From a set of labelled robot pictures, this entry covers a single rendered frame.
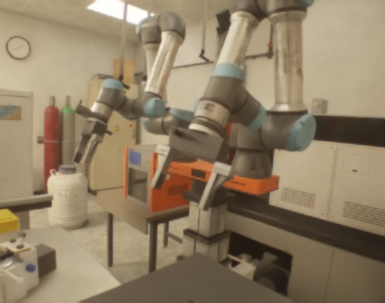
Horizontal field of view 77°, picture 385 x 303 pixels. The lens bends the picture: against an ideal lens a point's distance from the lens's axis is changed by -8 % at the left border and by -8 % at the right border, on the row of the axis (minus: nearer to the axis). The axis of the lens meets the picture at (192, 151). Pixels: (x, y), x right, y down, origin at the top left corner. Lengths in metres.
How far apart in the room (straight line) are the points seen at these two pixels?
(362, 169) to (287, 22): 1.05
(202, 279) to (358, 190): 1.48
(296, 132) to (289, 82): 0.15
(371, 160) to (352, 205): 0.28
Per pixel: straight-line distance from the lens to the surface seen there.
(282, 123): 0.81
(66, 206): 3.25
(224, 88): 0.59
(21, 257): 0.72
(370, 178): 1.65
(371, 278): 1.73
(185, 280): 0.24
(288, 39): 0.83
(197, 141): 0.56
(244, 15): 0.89
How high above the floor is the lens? 1.33
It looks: 6 degrees down
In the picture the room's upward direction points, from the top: 4 degrees clockwise
